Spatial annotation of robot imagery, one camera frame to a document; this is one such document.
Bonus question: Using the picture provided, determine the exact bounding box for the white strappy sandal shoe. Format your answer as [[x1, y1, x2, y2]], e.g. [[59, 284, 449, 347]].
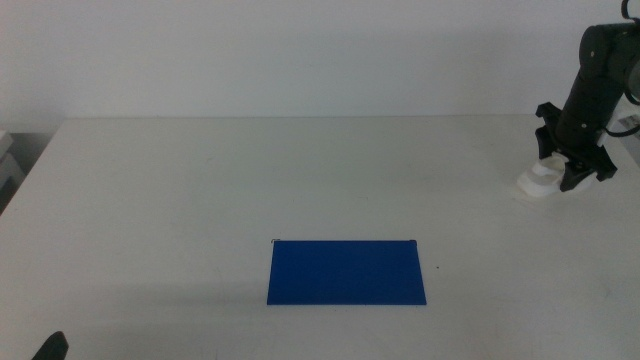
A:
[[516, 152, 596, 199]]

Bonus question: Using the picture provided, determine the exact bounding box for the blue rectangular mat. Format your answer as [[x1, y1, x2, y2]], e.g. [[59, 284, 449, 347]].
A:
[[266, 239, 428, 306]]

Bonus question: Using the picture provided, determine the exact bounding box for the black camera cable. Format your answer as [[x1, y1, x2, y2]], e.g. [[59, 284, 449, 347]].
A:
[[603, 123, 640, 138]]

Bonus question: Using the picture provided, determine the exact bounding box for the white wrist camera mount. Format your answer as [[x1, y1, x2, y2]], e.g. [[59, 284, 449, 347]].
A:
[[597, 105, 640, 147]]

